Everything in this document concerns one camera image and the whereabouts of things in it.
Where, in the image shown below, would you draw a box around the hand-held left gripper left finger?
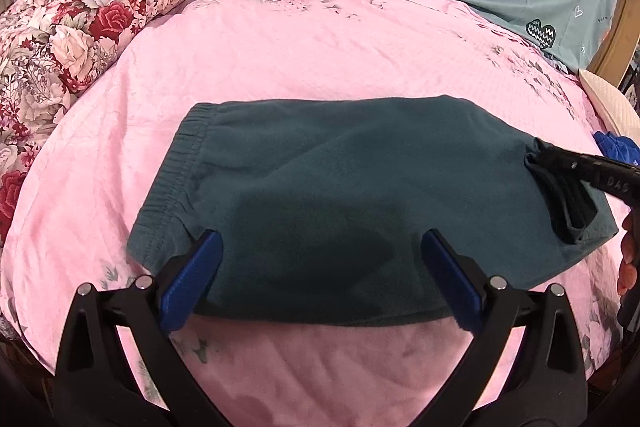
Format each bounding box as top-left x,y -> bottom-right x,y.
52,229 -> 231,427

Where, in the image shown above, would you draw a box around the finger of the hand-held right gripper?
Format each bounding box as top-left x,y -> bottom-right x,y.
530,142 -> 640,208

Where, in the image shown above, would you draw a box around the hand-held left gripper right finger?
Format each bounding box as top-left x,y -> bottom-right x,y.
421,229 -> 588,427

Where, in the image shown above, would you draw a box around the dark green pants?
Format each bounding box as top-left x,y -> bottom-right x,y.
125,94 -> 620,327

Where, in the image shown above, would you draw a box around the person's right hand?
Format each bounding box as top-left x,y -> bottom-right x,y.
616,212 -> 640,299

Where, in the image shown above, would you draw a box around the blue cloth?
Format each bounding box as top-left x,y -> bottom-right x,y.
592,130 -> 640,168

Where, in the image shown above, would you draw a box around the cream textured pillow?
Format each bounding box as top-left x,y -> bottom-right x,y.
578,68 -> 640,144

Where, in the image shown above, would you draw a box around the pink floral bed sheet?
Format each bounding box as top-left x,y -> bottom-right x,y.
0,0 -> 632,427

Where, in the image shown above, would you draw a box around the red rose floral quilt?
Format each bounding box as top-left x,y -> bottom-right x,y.
0,0 -> 233,250

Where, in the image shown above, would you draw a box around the wooden bed frame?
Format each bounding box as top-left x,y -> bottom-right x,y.
587,0 -> 640,78

